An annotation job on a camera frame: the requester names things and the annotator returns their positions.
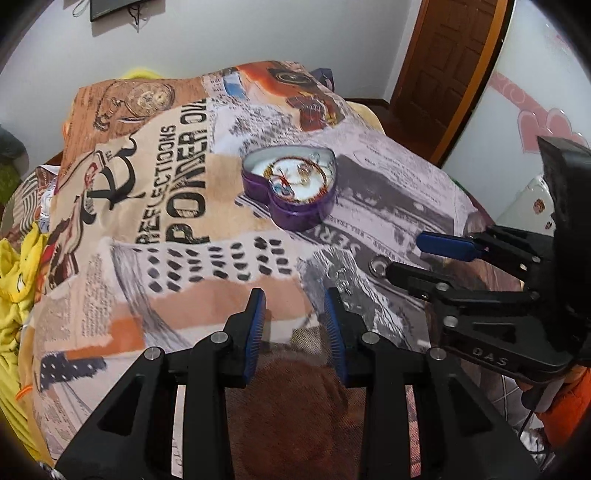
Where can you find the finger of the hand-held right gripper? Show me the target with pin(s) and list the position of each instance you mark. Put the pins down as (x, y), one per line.
(443, 243)
(415, 277)

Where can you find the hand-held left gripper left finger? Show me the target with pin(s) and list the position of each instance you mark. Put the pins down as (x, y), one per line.
(255, 332)

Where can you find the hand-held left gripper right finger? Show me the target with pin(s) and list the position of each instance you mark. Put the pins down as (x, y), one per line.
(333, 332)

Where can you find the purple heart-shaped tin box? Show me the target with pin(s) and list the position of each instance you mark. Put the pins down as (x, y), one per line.
(300, 214)

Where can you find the white patterned pillow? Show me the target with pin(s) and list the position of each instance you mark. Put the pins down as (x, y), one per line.
(531, 203)

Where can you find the printed newspaper pattern blanket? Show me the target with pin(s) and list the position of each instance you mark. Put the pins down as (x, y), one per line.
(161, 286)

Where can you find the brown wooden door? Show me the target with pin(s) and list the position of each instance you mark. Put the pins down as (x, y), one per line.
(443, 69)

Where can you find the dark blue bag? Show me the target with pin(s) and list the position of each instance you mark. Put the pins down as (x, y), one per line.
(323, 76)

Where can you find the yellow cloth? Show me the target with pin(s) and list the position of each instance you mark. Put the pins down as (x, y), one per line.
(18, 314)

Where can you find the striped patchwork cloth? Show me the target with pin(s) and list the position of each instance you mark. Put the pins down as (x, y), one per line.
(32, 198)

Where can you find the yellow plastic chair back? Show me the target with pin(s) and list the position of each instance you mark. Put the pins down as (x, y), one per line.
(138, 74)

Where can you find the small black wall monitor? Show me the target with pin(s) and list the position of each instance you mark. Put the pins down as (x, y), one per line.
(120, 8)

